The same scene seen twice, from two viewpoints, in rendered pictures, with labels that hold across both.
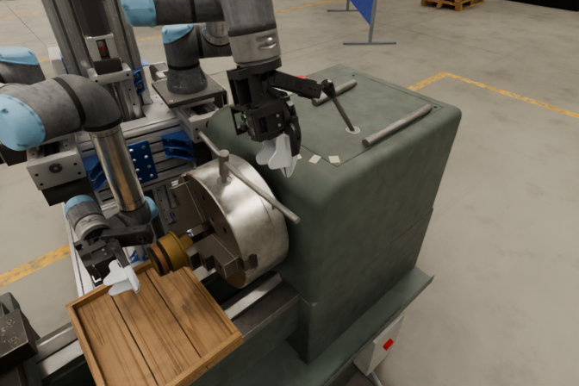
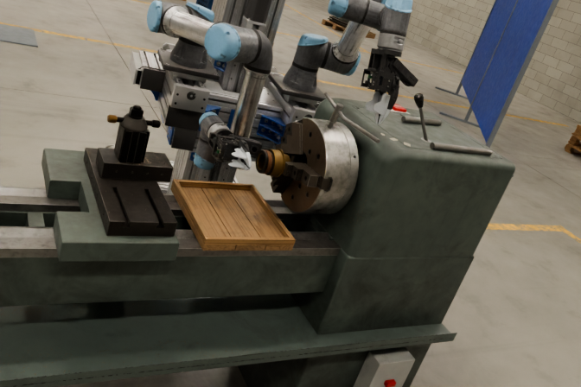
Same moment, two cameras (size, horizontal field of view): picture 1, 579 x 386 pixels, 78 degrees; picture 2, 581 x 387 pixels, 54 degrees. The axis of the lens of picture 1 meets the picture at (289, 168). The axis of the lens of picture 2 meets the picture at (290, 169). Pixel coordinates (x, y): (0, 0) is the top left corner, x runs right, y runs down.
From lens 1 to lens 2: 1.12 m
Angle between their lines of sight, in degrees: 16
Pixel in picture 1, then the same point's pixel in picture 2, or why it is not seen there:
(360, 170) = (422, 155)
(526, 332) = not seen: outside the picture
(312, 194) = (386, 153)
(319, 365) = (327, 339)
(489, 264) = not seen: outside the picture
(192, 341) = (258, 231)
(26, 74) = not seen: hidden behind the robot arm
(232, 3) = (389, 17)
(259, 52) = (393, 44)
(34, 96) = (242, 32)
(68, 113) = (252, 50)
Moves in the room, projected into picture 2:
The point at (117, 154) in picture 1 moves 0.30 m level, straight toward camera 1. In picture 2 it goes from (255, 94) to (276, 126)
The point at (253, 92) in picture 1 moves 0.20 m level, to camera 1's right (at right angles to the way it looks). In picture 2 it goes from (381, 63) to (450, 87)
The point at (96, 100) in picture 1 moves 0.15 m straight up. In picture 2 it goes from (268, 51) to (280, 7)
